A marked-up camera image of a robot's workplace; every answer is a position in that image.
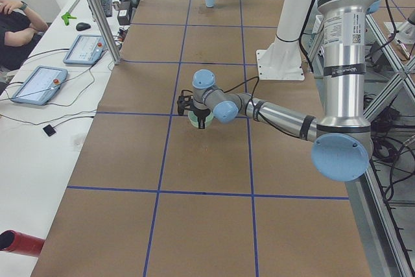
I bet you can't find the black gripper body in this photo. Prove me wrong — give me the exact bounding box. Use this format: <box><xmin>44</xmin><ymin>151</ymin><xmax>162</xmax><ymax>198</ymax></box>
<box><xmin>193</xmin><ymin>103</ymin><xmax>211</xmax><ymax>119</ymax></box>

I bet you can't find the mint green bowl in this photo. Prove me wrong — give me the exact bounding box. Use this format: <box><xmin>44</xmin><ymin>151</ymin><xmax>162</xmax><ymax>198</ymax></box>
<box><xmin>187</xmin><ymin>111</ymin><xmax>214</xmax><ymax>128</ymax></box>

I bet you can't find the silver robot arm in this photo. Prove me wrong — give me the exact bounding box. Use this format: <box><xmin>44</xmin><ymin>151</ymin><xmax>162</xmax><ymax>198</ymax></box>
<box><xmin>178</xmin><ymin>0</ymin><xmax>379</xmax><ymax>182</ymax></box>

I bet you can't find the black flat box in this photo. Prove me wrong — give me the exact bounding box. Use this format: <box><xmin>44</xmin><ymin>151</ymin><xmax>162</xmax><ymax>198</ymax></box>
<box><xmin>117</xmin><ymin>1</ymin><xmax>132</xmax><ymax>26</ymax></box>

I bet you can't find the black keyboard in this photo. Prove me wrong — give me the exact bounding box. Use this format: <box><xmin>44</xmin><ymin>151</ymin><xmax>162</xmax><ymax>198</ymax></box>
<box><xmin>99</xmin><ymin>0</ymin><xmax>112</xmax><ymax>18</ymax></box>

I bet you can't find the orange black adapter board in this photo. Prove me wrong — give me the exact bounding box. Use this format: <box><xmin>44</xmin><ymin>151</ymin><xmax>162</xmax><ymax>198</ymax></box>
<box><xmin>117</xmin><ymin>28</ymin><xmax>128</xmax><ymax>42</ymax></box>

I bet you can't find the far blue teach pendant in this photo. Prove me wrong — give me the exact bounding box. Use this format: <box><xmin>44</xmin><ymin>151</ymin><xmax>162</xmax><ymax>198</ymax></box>
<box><xmin>63</xmin><ymin>34</ymin><xmax>106</xmax><ymax>66</ymax></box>

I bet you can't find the blue teach pendant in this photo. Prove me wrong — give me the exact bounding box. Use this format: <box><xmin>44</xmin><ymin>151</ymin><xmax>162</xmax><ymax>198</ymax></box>
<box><xmin>63</xmin><ymin>34</ymin><xmax>106</xmax><ymax>66</ymax></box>
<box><xmin>10</xmin><ymin>66</ymin><xmax>68</xmax><ymax>106</ymax></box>

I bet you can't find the black computer mouse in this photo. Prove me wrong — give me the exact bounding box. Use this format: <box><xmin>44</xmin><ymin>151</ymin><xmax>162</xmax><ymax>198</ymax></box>
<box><xmin>75</xmin><ymin>22</ymin><xmax>91</xmax><ymax>31</ymax></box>

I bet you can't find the green plastic clamp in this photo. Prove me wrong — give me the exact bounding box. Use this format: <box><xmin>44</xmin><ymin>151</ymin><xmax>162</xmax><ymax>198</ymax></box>
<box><xmin>61</xmin><ymin>12</ymin><xmax>77</xmax><ymax>26</ymax></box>

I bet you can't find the small black square pad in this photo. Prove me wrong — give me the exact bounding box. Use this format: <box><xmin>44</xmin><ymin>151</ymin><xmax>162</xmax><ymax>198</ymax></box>
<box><xmin>42</xmin><ymin>125</ymin><xmax>56</xmax><ymax>137</ymax></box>

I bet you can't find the near blue teach pendant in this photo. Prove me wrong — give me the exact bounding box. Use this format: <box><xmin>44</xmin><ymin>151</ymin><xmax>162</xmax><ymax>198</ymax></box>
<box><xmin>10</xmin><ymin>66</ymin><xmax>68</xmax><ymax>106</ymax></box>

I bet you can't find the person in black shirt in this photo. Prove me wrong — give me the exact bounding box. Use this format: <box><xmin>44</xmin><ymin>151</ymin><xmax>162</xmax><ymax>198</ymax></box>
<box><xmin>1</xmin><ymin>0</ymin><xmax>49</xmax><ymax>71</ymax></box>

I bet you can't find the red cylinder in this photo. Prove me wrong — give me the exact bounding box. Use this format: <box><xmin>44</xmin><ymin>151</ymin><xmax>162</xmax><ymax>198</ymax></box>
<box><xmin>1</xmin><ymin>230</ymin><xmax>45</xmax><ymax>258</ymax></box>

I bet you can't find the wrist black camera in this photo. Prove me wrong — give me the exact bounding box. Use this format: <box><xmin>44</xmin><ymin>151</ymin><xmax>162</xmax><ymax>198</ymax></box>
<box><xmin>176</xmin><ymin>90</ymin><xmax>193</xmax><ymax>116</ymax></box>

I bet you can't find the white pedestal column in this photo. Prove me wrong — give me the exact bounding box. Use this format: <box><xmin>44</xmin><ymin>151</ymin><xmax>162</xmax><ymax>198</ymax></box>
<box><xmin>256</xmin><ymin>0</ymin><xmax>312</xmax><ymax>81</ymax></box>

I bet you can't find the aluminium frame post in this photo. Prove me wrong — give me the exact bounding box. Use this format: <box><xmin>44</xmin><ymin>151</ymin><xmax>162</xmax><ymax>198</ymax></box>
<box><xmin>87</xmin><ymin>0</ymin><xmax>121</xmax><ymax>65</ymax></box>

